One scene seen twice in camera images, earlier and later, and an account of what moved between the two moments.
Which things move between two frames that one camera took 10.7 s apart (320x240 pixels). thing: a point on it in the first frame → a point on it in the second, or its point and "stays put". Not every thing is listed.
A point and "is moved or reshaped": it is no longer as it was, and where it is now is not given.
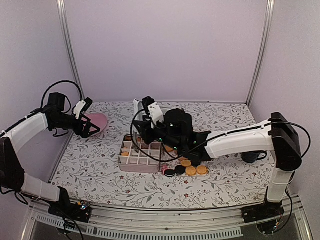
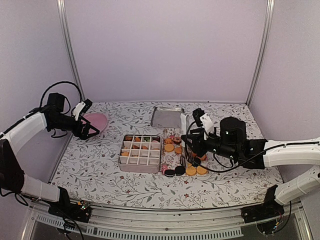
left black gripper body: (78, 130) stays put
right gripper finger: (143, 126) → (188, 140)
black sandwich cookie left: (169, 173) stays put
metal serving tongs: (138, 116) is moved or reshaped
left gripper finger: (89, 125) stays put
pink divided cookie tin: (135, 156) stays put
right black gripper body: (167, 140) → (200, 151)
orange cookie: (125, 154) stays put
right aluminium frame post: (265, 43) stays put
